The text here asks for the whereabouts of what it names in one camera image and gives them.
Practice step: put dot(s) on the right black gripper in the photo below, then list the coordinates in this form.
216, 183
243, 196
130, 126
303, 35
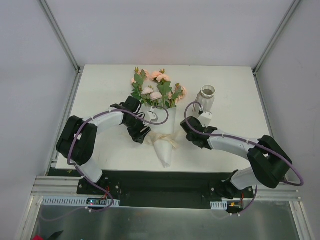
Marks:
191, 136

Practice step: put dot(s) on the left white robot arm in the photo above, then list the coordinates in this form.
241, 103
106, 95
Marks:
78, 138

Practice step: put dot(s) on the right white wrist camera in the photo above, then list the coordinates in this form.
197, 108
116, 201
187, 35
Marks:
205, 118

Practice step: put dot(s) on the right aluminium frame post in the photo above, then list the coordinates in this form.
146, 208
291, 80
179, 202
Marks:
277, 34

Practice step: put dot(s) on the white ribbed ceramic vase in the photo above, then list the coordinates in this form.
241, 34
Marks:
206, 97

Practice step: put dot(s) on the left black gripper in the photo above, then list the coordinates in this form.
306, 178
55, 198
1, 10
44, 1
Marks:
141, 133

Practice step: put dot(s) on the cream printed ribbon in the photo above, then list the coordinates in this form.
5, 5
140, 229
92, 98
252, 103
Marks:
153, 137

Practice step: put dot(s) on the pink flower bouquet white wrap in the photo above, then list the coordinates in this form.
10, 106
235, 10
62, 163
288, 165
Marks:
158, 91

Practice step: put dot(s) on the right white cable duct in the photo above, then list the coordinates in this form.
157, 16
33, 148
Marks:
226, 205

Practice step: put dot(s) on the white cable duct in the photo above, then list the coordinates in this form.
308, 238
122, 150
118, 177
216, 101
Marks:
91, 202
226, 205

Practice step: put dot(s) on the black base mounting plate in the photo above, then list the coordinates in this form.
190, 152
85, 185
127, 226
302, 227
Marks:
147, 189

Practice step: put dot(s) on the left white cable duct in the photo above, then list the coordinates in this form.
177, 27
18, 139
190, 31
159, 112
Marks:
91, 202

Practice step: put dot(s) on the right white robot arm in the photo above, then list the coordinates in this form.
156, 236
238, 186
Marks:
268, 162

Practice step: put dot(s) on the left aluminium frame post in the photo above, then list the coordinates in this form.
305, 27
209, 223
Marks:
59, 34

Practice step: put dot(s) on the aluminium frame post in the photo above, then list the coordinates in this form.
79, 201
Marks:
59, 34
277, 34

